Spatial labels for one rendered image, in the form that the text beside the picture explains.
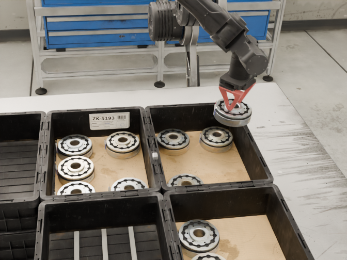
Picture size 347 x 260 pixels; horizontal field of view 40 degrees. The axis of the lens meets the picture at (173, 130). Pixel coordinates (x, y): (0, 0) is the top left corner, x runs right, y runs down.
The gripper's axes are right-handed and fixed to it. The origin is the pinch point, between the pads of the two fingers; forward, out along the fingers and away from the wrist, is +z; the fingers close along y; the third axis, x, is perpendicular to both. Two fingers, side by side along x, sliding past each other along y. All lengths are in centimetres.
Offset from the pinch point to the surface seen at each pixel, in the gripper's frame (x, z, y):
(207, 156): 5.8, 22.2, 0.8
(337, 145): -6, 102, 156
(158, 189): 3.1, 12.6, -30.0
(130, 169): 20.7, 22.9, -18.8
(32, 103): 86, 37, 1
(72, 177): 28.7, 20.3, -34.3
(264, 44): 71, 73, 197
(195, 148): 10.9, 22.3, 2.0
